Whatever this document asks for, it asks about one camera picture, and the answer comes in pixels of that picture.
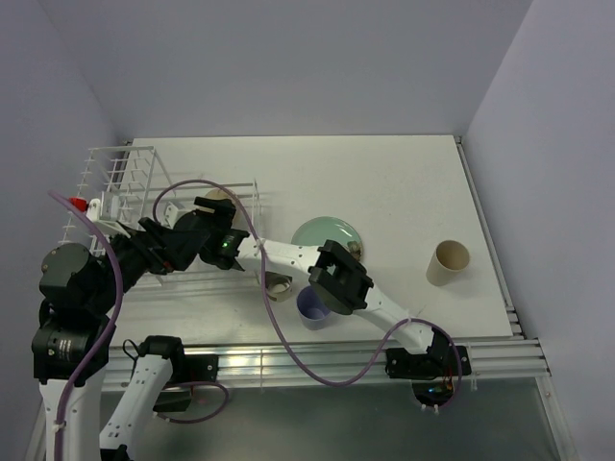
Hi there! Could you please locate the beige ceramic bowl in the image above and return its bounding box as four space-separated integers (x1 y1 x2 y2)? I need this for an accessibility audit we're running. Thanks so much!
204 188 249 231

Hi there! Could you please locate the beige paper cup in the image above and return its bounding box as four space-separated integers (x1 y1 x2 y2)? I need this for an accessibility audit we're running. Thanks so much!
426 240 470 286

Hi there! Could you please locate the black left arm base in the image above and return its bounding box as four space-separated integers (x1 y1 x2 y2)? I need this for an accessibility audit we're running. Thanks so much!
153 353 219 413

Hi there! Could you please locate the lilac plastic cup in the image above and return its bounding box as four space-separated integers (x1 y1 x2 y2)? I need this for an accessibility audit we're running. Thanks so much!
296 286 332 330

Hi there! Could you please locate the green floral plate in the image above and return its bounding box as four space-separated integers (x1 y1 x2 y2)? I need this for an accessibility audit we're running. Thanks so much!
291 216 364 261

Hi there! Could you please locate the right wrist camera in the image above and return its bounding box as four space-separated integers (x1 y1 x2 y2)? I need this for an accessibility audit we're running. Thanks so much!
162 203 186 229

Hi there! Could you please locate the aluminium mounting rail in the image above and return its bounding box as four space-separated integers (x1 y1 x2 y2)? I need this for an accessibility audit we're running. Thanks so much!
103 338 552 391

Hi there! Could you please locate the steel cup with brown band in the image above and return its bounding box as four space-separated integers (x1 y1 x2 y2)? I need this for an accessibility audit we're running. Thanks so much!
265 271 293 303

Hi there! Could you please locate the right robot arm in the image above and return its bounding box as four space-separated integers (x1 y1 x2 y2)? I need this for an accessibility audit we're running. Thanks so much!
171 197 462 379

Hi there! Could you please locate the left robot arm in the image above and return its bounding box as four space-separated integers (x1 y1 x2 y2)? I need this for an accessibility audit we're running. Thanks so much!
32 218 209 460

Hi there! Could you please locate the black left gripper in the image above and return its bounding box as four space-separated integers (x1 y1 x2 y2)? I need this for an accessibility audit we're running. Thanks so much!
87 213 209 311

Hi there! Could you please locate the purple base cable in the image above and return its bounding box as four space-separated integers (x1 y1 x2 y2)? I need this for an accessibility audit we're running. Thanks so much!
158 381 231 425

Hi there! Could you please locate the white wire dish rack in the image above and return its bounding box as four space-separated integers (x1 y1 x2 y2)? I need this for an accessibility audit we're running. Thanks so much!
57 146 265 292

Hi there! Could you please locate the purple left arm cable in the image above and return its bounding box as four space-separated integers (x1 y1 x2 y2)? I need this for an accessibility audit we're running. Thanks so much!
47 189 127 461

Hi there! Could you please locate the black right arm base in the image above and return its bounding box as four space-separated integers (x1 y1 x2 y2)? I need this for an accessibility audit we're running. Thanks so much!
385 345 472 408

